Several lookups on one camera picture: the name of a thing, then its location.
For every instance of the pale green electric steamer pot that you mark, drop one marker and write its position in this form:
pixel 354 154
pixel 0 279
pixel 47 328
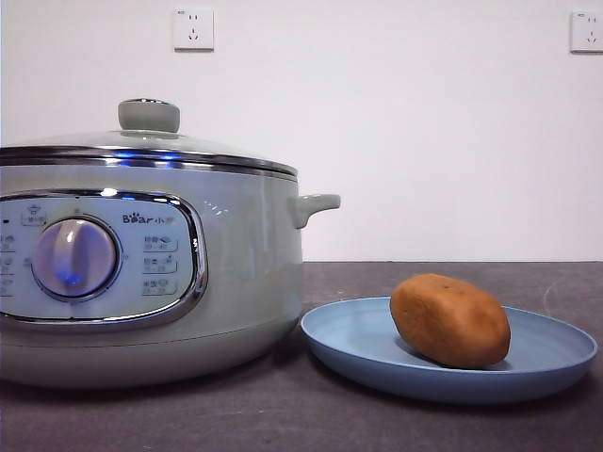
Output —
pixel 245 282

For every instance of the white wall socket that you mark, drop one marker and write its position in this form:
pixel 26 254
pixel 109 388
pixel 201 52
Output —
pixel 587 32
pixel 193 29

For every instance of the glass lid with green knob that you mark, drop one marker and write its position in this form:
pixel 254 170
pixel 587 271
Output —
pixel 149 117

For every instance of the blue round plate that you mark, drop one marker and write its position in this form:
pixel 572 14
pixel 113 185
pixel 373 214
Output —
pixel 358 339

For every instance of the brown potato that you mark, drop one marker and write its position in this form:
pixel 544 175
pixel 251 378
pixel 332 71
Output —
pixel 452 320

